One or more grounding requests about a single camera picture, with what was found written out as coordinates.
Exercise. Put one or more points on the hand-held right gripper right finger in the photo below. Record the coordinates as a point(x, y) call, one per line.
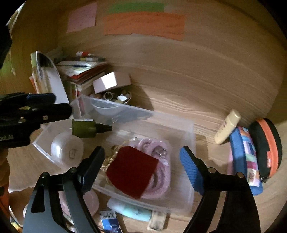
point(190, 171)

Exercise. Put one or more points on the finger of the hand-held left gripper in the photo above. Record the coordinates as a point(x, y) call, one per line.
point(41, 98)
point(56, 113)

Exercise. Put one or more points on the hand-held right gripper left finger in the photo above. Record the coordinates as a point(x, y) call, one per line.
point(88, 175)

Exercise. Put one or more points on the olive green dropper bottle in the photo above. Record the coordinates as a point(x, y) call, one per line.
point(84, 128)

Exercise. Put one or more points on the white round jar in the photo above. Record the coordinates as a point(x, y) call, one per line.
point(66, 149)

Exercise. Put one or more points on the clear plastic storage box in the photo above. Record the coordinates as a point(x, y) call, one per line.
point(174, 139)

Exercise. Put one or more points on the red velvet pouch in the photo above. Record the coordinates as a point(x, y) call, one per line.
point(132, 170)

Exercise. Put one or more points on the mint green tube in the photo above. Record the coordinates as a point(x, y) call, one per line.
point(132, 211)

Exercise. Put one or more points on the wooden desktop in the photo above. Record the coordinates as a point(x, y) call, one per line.
point(177, 112)

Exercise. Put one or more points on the orange small carton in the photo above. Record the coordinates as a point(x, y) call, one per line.
point(33, 86)

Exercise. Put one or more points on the white curved card holder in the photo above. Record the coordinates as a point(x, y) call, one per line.
point(55, 85)

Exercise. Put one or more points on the orange cloth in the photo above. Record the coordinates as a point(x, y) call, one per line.
point(3, 170)

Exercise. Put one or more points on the pink flat card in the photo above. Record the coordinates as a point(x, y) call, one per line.
point(230, 164)

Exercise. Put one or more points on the blue patchwork pencil pouch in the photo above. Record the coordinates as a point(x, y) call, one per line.
point(237, 154)

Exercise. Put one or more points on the blue barcode packet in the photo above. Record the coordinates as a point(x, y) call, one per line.
point(109, 221)

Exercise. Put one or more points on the stack of books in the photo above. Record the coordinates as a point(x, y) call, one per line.
point(85, 71)

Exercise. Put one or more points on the cream lotion tube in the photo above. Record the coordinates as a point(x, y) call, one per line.
point(227, 127)

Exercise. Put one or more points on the beige patterned packet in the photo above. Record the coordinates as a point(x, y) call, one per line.
point(158, 220)

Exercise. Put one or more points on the red and white glue stick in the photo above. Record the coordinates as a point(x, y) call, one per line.
point(83, 54)

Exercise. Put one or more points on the small white cardboard box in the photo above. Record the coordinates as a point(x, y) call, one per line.
point(109, 81)

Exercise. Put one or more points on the clear bowl of trinkets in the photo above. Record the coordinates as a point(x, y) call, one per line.
point(118, 97)

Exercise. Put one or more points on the black and orange zip case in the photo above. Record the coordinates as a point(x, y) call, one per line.
point(260, 143)

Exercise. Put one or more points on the pink paper note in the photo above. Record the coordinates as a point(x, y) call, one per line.
point(81, 18)

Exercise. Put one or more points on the orange paper note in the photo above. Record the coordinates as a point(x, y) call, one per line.
point(143, 23)

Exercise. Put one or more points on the green paper note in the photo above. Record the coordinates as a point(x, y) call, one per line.
point(136, 7)

